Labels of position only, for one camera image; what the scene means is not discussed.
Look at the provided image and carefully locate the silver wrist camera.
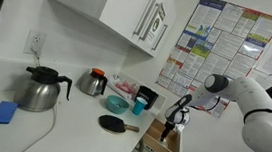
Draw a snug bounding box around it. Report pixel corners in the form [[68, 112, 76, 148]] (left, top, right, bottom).
[[173, 106, 193, 127]]

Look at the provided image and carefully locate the white wall cabinet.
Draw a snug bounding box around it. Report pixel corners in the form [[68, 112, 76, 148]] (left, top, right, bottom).
[[46, 0, 182, 68]]

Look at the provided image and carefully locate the large printed wall poster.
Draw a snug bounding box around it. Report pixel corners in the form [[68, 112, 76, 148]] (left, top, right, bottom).
[[147, 0, 272, 124]]

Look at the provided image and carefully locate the steel carafe with orange lid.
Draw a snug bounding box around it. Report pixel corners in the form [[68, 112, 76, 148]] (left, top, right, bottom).
[[76, 66, 110, 99]]

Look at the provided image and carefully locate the white power cable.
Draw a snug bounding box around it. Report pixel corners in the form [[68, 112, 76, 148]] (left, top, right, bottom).
[[0, 43, 63, 152]]

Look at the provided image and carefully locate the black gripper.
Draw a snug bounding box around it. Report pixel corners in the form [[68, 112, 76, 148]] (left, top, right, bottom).
[[157, 113, 184, 143]]

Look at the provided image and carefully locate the black plastic container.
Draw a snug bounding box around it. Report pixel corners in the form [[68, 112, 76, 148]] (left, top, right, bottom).
[[132, 84, 161, 112]]

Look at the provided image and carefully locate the blue plastic cup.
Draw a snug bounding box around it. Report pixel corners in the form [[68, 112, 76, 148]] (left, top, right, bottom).
[[130, 95, 150, 117]]

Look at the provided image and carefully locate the blue sponge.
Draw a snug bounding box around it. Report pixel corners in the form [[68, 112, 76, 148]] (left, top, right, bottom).
[[0, 98, 21, 125]]

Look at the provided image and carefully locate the silver cabinet handle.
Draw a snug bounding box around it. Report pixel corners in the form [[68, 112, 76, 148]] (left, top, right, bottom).
[[148, 24, 171, 51], [130, 0, 163, 37], [136, 2, 167, 41]]

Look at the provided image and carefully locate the black round brush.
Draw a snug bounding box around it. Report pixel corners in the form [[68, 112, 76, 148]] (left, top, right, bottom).
[[98, 111, 140, 137]]

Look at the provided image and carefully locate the wooden drawer with white front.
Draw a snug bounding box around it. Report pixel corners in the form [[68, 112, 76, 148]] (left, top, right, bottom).
[[139, 116, 186, 152]]

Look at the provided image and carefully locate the green and white sign sticker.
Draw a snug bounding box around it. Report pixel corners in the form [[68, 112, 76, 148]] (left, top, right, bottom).
[[149, 11, 169, 36]]

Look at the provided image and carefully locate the steel carafe with black lid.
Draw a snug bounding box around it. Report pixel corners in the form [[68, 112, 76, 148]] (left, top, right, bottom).
[[10, 61, 76, 115]]

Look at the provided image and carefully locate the teal bowl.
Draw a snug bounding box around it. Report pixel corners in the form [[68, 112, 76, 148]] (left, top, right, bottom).
[[105, 93, 130, 116]]

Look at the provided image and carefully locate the white wall outlet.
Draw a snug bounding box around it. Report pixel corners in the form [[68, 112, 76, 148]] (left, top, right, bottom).
[[21, 28, 50, 59]]

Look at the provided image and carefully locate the white packets pile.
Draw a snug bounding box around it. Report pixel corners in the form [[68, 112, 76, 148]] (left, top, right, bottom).
[[110, 72, 123, 86]]

